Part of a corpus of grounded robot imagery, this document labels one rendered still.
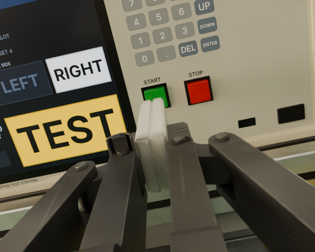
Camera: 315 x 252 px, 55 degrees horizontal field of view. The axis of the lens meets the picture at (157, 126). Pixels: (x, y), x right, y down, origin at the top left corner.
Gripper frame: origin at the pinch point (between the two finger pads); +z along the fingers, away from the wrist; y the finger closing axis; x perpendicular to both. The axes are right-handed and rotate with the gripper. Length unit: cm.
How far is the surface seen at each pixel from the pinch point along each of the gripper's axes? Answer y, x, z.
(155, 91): 0.1, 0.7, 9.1
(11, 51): -11.0, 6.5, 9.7
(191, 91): 3.1, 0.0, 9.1
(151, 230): -5.8, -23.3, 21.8
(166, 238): -3.9, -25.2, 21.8
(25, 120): -12.0, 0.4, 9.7
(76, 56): -5.8, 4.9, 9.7
